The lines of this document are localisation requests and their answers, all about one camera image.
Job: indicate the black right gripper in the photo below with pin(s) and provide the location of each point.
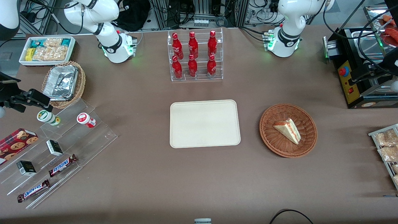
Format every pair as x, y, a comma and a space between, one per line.
6, 92

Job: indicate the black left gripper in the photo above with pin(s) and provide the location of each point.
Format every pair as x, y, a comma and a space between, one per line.
392, 61

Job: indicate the triangular sandwich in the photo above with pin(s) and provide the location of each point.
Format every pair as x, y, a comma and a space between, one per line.
287, 129

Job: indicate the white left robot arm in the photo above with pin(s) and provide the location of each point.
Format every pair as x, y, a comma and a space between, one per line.
290, 18

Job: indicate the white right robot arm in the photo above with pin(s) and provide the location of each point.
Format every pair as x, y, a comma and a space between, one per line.
105, 18

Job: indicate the light oval wicker basket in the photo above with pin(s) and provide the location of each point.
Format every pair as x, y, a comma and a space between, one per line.
81, 84

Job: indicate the round brown wicker basket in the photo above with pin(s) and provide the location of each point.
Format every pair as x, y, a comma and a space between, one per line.
287, 147

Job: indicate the cream plastic tray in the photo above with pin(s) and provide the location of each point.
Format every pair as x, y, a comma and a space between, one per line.
203, 124

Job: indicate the black hot food warmer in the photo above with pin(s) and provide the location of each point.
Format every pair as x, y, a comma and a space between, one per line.
351, 90

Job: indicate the green lidded white cup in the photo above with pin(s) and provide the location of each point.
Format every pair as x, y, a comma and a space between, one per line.
46, 116

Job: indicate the steel food pan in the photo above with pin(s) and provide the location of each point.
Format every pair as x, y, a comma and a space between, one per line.
368, 46

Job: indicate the stacked aluminium foil trays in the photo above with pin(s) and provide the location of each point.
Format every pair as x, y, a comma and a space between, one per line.
60, 82

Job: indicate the red chocolate cookie box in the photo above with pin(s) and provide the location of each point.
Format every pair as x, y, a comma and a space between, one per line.
17, 143

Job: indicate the white rectangular snack bin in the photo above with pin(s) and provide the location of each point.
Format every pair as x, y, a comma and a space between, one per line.
46, 63

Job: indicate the yellow snack pack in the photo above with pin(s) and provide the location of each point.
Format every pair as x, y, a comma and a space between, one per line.
30, 54

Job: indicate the red skewered sausages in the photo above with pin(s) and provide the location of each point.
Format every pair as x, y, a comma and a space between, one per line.
391, 32

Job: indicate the clear rice cracker bag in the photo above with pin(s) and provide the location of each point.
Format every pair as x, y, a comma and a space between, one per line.
49, 53
53, 42

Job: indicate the small black carton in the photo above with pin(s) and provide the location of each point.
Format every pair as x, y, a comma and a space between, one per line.
26, 168
54, 147

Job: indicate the teal snack pack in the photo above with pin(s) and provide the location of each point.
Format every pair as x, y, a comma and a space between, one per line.
36, 43
65, 42

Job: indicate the red lidded white cup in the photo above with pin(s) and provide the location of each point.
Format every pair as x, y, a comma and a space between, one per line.
85, 119

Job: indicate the clear bagged fried snack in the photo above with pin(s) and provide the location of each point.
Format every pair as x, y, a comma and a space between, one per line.
396, 180
385, 138
388, 154
395, 168

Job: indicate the brown Snickers bar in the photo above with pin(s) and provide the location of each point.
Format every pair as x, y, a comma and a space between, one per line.
62, 165
33, 190

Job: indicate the clear acrylic stepped shelf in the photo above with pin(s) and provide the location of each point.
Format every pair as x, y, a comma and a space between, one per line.
93, 140

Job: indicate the black fabric bag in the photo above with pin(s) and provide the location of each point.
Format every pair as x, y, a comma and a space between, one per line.
133, 15

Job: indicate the red cola bottle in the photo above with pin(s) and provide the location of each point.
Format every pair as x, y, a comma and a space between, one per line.
211, 67
193, 45
177, 46
177, 68
212, 43
192, 67

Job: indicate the clear acrylic bottle rack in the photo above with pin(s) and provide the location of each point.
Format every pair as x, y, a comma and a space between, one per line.
200, 79

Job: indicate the grey camera mount block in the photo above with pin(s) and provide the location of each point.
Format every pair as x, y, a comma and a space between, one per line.
202, 221

